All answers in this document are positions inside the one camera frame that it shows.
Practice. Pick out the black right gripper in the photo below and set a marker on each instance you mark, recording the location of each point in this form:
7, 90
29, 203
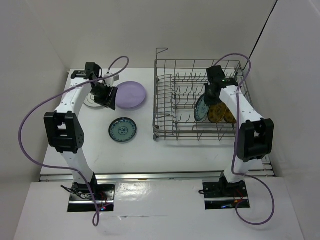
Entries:
208, 100

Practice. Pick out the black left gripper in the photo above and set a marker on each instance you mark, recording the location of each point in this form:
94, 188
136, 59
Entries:
108, 101

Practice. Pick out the white plate dark rim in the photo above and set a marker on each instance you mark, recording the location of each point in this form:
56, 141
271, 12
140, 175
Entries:
90, 102

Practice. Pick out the yellow patterned plate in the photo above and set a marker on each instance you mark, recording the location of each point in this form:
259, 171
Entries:
216, 112
229, 117

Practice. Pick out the purple plastic plate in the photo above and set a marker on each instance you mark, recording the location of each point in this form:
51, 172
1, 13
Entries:
130, 95

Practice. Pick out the teal blue floral plate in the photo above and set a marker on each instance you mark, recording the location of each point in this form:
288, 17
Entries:
122, 130

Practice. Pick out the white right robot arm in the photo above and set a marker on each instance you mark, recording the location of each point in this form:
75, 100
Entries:
253, 134

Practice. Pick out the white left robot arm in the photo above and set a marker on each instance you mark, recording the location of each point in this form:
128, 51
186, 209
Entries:
63, 128

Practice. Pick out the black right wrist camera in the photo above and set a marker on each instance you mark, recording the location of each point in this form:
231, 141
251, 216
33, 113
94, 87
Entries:
215, 74

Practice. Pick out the grey wire dish rack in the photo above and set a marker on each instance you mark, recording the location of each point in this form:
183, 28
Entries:
178, 84

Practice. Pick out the aluminium table edge rail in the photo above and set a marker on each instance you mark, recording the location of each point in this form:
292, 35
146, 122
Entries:
267, 171

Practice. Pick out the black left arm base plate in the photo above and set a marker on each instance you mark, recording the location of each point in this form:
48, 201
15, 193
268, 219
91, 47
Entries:
82, 202

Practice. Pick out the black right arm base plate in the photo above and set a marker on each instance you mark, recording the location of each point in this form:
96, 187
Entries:
217, 196

